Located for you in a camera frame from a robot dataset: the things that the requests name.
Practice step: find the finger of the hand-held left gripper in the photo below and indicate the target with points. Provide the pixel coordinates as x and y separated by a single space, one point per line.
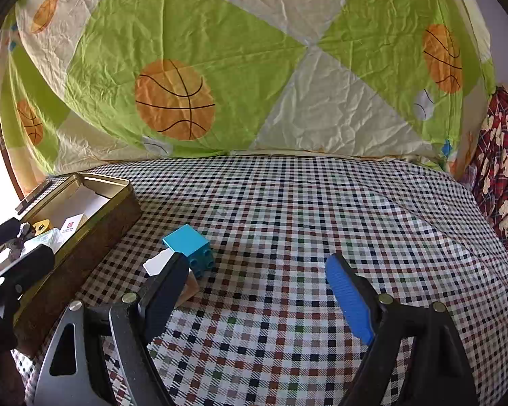
0 231
29 264

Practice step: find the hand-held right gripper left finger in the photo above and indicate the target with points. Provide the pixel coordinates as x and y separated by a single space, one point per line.
163 296

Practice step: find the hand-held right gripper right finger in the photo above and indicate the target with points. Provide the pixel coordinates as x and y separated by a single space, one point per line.
349 300

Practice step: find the green label plastic box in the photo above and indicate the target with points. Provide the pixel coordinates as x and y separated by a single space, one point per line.
46 239

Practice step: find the white toy block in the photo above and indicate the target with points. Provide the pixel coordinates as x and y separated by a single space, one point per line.
158 264

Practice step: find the yellow crying face box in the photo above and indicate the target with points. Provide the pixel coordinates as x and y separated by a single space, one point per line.
42 224

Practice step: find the white red card pack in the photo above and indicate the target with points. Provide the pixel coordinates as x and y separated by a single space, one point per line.
73 225

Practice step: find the blue toy block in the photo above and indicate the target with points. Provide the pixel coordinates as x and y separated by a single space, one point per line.
186 241

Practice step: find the gold tin box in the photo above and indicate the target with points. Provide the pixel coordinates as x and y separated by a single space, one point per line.
89 253

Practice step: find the person's left forearm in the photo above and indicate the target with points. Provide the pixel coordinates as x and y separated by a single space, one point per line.
2 376

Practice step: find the dark flat remote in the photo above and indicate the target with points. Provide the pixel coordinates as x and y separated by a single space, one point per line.
34 196

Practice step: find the wooden door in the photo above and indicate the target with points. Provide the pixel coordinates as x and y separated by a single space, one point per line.
12 177

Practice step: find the checkered tablecloth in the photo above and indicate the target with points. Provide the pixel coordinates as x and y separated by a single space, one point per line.
300 220

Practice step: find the red plaid bear cloth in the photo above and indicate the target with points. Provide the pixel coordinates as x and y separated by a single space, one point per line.
499 169

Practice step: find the basketball print bed sheet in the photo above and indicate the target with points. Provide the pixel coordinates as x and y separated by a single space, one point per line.
258 50

